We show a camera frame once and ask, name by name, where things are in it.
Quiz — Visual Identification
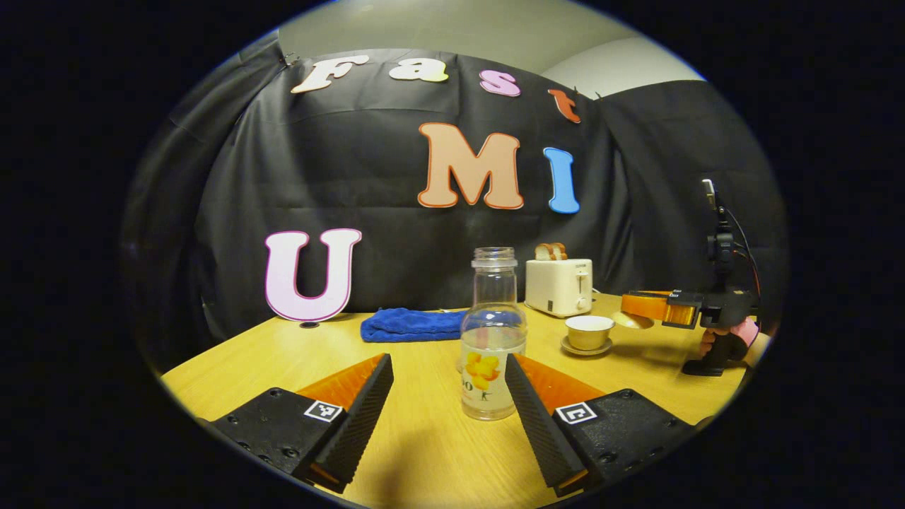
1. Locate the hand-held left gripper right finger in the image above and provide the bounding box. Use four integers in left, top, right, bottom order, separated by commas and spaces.
504, 353, 701, 498

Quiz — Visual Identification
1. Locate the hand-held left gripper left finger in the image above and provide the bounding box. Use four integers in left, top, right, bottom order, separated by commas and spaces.
200, 353, 395, 495

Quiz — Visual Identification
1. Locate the cream teacup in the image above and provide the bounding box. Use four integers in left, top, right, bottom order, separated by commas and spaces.
565, 315, 615, 351

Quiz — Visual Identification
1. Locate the clear glass water bottle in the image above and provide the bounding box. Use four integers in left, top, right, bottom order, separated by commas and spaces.
460, 247, 528, 422

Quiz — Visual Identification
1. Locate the white toaster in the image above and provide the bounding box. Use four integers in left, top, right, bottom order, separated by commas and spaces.
525, 258, 594, 318

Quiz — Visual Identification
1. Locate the blue towel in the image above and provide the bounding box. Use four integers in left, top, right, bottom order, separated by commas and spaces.
360, 308, 467, 344

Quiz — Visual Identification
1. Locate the black backdrop cloth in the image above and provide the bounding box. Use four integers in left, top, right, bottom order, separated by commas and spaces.
120, 32, 791, 375

